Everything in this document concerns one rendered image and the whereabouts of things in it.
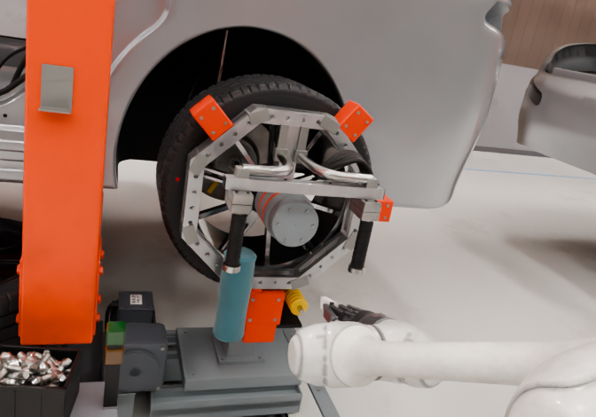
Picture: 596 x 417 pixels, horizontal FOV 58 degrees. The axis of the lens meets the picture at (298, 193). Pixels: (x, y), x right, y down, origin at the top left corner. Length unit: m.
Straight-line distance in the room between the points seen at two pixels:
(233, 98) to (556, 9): 7.72
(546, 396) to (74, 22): 1.04
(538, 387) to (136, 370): 1.34
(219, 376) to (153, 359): 0.27
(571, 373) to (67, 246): 1.08
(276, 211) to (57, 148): 0.54
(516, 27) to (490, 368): 7.82
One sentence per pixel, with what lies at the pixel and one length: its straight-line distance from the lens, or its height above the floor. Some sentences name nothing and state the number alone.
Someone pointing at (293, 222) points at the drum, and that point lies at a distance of 1.41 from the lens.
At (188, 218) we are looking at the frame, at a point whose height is 0.80.
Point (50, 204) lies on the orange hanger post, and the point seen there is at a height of 0.88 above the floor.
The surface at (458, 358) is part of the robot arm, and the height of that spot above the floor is 0.93.
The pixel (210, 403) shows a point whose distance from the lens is 1.87.
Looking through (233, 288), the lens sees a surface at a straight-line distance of 1.47.
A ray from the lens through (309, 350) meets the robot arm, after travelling 0.95.
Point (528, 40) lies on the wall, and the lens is 8.68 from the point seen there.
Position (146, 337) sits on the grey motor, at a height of 0.41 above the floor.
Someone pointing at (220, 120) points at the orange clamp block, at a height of 1.08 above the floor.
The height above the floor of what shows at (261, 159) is 0.86.
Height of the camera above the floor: 1.35
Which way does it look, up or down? 17 degrees down
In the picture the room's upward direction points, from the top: 10 degrees clockwise
